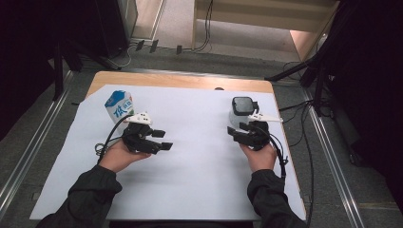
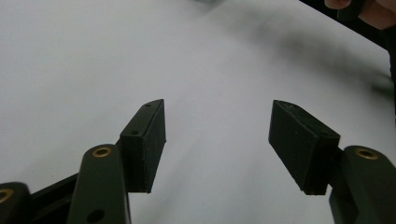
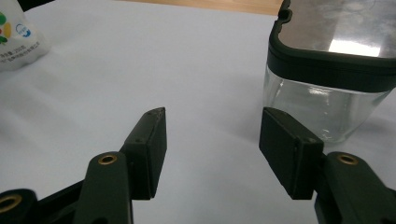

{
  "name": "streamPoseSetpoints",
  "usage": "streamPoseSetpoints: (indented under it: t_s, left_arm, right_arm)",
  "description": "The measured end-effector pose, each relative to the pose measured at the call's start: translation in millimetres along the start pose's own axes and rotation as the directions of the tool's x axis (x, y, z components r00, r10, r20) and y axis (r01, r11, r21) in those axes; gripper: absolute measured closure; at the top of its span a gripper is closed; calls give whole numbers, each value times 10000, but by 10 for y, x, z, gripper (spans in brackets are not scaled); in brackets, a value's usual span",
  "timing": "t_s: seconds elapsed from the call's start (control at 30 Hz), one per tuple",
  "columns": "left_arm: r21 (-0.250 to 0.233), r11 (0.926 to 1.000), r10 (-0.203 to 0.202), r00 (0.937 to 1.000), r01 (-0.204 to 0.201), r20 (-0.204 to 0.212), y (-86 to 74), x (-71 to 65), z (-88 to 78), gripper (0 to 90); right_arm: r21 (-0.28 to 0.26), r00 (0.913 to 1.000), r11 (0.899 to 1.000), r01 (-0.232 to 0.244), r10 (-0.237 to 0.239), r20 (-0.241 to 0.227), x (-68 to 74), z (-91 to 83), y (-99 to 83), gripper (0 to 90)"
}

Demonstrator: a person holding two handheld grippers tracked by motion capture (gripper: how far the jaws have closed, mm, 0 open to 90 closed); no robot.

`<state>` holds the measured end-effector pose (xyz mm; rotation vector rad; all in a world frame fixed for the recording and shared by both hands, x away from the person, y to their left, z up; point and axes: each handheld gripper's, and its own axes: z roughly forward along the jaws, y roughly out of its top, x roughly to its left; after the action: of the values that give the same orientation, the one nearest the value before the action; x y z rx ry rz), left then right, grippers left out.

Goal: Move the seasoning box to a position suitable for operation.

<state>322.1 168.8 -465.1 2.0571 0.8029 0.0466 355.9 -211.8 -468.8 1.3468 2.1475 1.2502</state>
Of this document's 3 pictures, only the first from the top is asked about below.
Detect person's left hand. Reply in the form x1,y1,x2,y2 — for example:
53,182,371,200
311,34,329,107
98,138,152,174

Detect black floor cables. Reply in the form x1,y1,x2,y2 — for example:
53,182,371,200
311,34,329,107
278,61,317,228

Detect black tripod stand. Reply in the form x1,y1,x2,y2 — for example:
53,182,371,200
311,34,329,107
264,18,350,119

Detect light wooden shelf frame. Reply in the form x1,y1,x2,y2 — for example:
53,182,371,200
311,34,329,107
191,0,340,63

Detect clear jar with black lid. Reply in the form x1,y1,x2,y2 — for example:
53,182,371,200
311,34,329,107
228,96,260,130

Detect white floor cable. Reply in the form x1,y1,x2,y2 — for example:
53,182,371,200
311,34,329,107
105,43,138,69

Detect black metal stand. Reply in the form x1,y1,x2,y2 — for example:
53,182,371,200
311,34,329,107
51,39,84,103

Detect black hanging cable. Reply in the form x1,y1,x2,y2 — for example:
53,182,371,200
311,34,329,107
192,0,215,53

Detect dark curtain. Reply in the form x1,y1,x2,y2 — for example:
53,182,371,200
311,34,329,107
0,0,99,142
319,0,403,217

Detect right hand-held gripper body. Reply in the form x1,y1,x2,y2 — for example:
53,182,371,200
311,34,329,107
238,112,284,152

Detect person's right hand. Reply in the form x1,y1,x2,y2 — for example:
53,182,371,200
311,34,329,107
239,142,278,174

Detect white paper sheet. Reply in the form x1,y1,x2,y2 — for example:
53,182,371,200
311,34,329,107
29,84,308,222

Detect dark cabinet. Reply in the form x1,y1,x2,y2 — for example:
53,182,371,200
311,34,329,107
93,0,139,59

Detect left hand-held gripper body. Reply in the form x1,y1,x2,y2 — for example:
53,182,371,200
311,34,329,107
121,111,163,156

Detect blue and white milk carton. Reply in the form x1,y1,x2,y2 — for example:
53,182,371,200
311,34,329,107
104,89,136,126

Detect right hand-held gripper cable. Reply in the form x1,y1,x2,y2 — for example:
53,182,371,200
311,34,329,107
257,125,290,181

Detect metal floor rail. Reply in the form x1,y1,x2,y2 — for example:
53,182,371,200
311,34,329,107
299,87,366,228
0,69,76,220

